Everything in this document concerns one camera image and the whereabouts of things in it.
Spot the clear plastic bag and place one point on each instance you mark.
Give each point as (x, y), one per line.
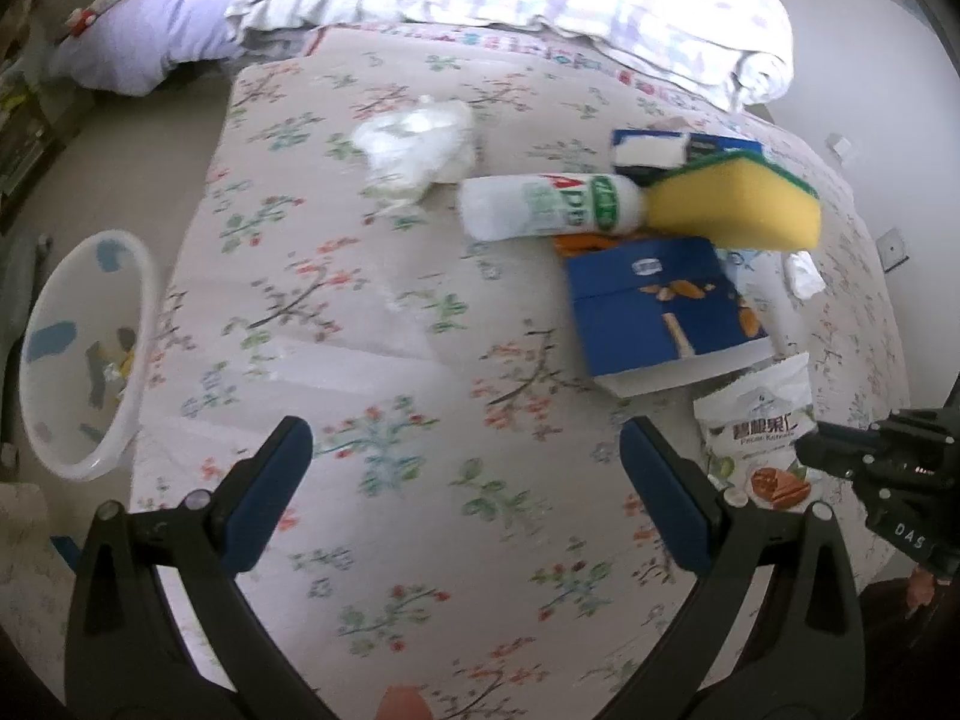
(412, 154)

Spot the grey wall socket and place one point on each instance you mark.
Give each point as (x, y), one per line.
(892, 249)

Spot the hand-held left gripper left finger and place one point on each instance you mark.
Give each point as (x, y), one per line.
(274, 487)

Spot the lavender pillow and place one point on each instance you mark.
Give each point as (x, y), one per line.
(142, 37)

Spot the dark bedside shelf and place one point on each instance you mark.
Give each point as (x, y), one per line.
(22, 142)

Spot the orange snack wrapper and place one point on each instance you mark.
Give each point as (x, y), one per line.
(589, 243)

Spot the yellow wrapper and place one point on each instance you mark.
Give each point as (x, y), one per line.
(124, 364)

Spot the dark blue packet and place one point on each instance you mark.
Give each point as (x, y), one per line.
(721, 144)

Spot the white tissue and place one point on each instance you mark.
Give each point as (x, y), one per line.
(802, 275)

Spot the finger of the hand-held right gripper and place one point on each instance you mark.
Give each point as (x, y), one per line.
(832, 450)

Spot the red and white plush toy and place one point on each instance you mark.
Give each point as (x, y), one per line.
(90, 11)

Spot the white wall socket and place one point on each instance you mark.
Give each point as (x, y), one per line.
(841, 146)

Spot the small blue and white box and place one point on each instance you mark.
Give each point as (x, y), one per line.
(651, 151)

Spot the white snack pouch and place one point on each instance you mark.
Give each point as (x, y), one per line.
(757, 439)

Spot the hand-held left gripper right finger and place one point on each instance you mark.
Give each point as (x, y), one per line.
(664, 491)

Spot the pink patterned bed sheet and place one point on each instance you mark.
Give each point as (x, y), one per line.
(525, 45)

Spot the large blue cardboard box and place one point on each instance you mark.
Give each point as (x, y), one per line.
(660, 315)

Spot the floral bedspread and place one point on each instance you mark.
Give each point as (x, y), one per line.
(420, 465)

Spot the yellow sponge with green pad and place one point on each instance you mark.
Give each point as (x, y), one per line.
(739, 210)

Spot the white bottle with green label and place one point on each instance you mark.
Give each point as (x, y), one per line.
(547, 204)

